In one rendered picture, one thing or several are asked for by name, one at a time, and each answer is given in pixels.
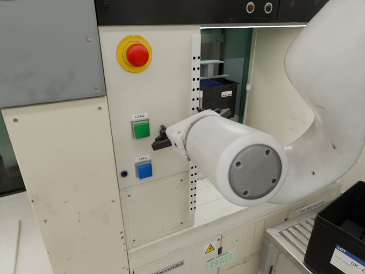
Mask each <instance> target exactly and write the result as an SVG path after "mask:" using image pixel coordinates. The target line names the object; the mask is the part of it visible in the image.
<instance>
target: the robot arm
mask: <svg viewBox="0 0 365 274"><path fill-rule="evenodd" d="M284 69H285V73H286V75H287V77H288V79H289V81H290V82H291V84H292V85H293V86H294V88H295V89H296V90H297V92H298V93H299V95H300V96H301V97H302V98H303V99H304V101H305V102H306V103H307V105H308V106H309V107H310V108H311V109H312V111H313V112H314V114H315V116H314V120H313V122H312V124H311V125H310V127H309V128H308V129H307V131H306V132H305V133H303V134H302V135H301V136H300V137H299V138H297V139H296V140H295V141H294V142H292V143H291V144H289V145H287V146H285V147H284V146H283V145H282V144H281V142H280V141H279V140H278V139H277V138H275V137H274V136H272V135H270V134H268V133H265V132H262V131H260V130H257V129H254V128H252V127H248V126H246V125H243V124H240V123H238V122H235V121H232V120H229V119H226V118H227V117H228V116H229V115H231V112H230V109H229V108H228V109H222V110H221V109H219V108H218V109H216V110H211V109H207V110H205V109H203V108H200V107H199V108H198V109H197V110H198V113H197V114H195V115H193V116H191V117H189V118H187V119H184V120H182V121H180V122H178V123H176V124H174V125H172V126H170V127H168V128H167V129H166V127H165V126H164V125H161V126H160V127H161V129H162V130H160V131H159V133H160V135H159V136H158V137H156V138H155V141H154V142H153V143H152V144H151V146H152V149H153V150H154V151H156V150H160V149H162V148H166V147H169V146H171V147H172V149H173V150H174V152H175V153H177V154H178V155H180V156H181V157H183V158H185V159H186V161H187V162H189V161H192V162H193V163H194V164H195V166H196V167H197V168H198V169H199V170H200V171H201V172H202V174H203V175H204V176H205V177H206V178H207V179H208V180H209V181H210V182H211V184H212V185H213V186H214V187H215V188H216V189H217V190H218V191H219V193H220V194H221V195H222V196H223V197H224V198H225V199H226V200H227V201H229V202H230V203H232V204H234V205H236V206H240V207H254V206H258V205H261V204H263V203H265V202H268V203H272V204H288V203H291V202H294V201H297V200H300V199H302V198H304V197H306V196H308V195H310V194H312V193H314V192H316V191H318V190H320V189H322V188H324V187H326V186H328V185H330V184H331V183H333V182H335V181H336V180H338V179H339V178H341V177H342V176H343V175H345V174H346V173H347V172H348V171H349V170H350V169H351V168H352V167H353V166H354V164H355V163H356V162H357V160H358V158H359V157H360V155H361V153H362V150H363V148H364V144H365V0H329V1H328V2H327V3H326V5H324V6H323V7H322V8H321V9H320V11H319V12H318V13H317V14H316V15H315V16H314V17H313V18H312V19H311V20H310V21H309V22H308V24H307V25H306V26H305V27H304V28H303V29H302V30H301V31H300V33H299V34H298V35H297V36H296V37H295V39H294V40H293V41H292V43H291V44H290V46H289V48H288V50H287V52H286V54H285V58H284Z"/></svg>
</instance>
